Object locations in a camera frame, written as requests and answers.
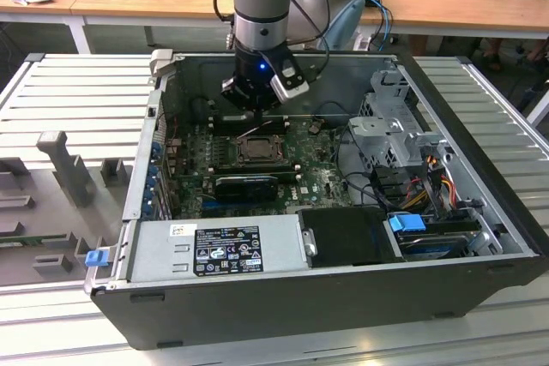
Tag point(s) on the disk with blue carrier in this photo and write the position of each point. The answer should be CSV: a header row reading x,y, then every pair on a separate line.
x,y
405,223

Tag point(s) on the black plastic shroud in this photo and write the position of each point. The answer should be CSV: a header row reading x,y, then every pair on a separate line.
x,y
347,237

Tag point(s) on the silver CPU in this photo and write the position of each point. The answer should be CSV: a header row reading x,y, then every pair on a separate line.
x,y
260,148

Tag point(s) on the silver metal drive cage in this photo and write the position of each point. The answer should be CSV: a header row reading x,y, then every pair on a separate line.
x,y
373,126

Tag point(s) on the CPU socket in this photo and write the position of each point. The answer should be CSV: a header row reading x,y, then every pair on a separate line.
x,y
236,160

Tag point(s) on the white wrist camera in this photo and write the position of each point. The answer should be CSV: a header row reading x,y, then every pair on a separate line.
x,y
291,85

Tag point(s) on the black open PC case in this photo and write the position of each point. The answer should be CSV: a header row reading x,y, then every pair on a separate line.
x,y
300,310

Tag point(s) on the grey parts rack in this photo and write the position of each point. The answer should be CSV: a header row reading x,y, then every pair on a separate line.
x,y
64,211

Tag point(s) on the grey power supply unit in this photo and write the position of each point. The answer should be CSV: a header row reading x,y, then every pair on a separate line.
x,y
154,254

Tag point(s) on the green motherboard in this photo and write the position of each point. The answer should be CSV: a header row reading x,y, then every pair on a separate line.
x,y
317,169

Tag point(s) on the black graphics card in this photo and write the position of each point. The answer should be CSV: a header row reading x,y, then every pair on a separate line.
x,y
244,188

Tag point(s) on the blue plastic latch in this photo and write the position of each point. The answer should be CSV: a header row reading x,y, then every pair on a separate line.
x,y
96,258

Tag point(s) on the black RAM slot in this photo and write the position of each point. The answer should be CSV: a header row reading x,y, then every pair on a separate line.
x,y
274,121
257,173
253,165
227,129

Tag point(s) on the green RAM stick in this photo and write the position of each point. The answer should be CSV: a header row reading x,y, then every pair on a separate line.
x,y
25,242

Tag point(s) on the black round cylinder part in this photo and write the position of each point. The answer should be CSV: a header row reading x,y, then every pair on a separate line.
x,y
199,109

